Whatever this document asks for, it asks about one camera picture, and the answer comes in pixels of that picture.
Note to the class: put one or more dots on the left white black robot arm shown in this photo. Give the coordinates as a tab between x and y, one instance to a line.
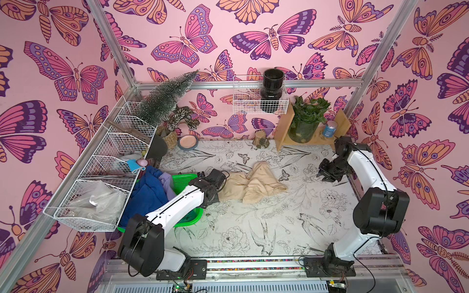
143	245

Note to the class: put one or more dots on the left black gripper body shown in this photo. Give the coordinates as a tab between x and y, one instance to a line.
215	199

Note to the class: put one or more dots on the small white wire basket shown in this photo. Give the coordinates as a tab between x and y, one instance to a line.
247	99

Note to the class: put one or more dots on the wooden corner shelf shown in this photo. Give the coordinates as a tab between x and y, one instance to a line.
282	138

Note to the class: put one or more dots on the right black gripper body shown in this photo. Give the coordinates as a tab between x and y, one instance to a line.
328	170

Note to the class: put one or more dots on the blue and pink toy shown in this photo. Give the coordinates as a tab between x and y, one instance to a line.
135	162

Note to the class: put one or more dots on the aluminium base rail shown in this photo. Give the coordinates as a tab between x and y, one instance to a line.
271	274

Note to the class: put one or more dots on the green plastic laundry basket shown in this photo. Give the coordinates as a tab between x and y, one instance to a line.
180	183

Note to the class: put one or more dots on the green potted plant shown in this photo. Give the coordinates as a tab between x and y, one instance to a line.
308	115

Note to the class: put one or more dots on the striped leaf plant in basket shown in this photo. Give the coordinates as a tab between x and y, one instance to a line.
180	115

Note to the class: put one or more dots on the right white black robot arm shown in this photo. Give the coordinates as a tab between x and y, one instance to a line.
379	213

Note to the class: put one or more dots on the small tree stump ornament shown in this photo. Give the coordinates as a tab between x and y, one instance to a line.
260	139

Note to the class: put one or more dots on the pink bowl with grey rim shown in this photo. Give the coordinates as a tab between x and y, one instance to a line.
188	142

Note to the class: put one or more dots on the white wire wall shelf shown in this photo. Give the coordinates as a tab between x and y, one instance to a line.
124	134

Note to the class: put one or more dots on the frosted miniature christmas tree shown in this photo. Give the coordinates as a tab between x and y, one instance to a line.
163	99

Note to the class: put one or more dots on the blue tin can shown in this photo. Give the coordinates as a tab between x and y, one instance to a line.
330	129

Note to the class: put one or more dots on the beige t-shirt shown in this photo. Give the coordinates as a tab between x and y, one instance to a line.
252	187

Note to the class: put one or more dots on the clear plastic bag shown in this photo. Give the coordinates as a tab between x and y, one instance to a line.
95	200

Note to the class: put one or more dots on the lilac t-shirt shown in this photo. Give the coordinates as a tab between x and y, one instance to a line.
167	183

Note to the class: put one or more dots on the black cone lamp shade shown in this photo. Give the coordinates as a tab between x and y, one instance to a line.
158	148

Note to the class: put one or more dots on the blue t-shirt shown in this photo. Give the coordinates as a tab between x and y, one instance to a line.
147	196

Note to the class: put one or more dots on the black ribbed vase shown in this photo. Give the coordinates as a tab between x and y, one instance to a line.
271	91

